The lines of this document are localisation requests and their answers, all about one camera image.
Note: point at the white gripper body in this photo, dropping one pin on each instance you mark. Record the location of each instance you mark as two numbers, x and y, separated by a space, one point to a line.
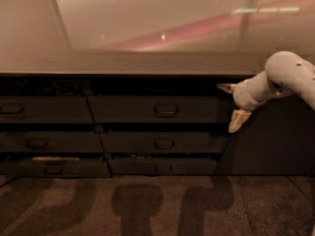
243 96

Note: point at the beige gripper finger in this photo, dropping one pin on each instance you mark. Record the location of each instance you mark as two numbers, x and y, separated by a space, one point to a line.
229 88
238 118

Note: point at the grey drawer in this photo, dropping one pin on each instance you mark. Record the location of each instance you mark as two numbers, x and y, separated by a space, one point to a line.
159 109
50 142
163 142
84 167
44 110
162 166

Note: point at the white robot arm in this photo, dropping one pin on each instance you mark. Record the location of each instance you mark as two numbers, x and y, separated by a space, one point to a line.
285 74

